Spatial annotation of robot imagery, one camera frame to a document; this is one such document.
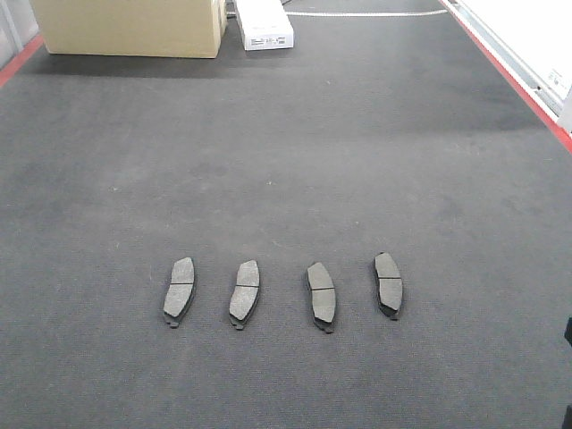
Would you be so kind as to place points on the white side rail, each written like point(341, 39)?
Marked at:
point(532, 41)

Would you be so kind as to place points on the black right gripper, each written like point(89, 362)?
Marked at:
point(568, 331)

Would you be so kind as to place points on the cardboard box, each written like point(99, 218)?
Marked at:
point(178, 29)

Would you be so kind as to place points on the grey brake pad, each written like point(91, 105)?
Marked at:
point(245, 294)
point(180, 292)
point(323, 296)
point(390, 285)

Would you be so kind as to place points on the white long carton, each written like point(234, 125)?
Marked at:
point(264, 25)

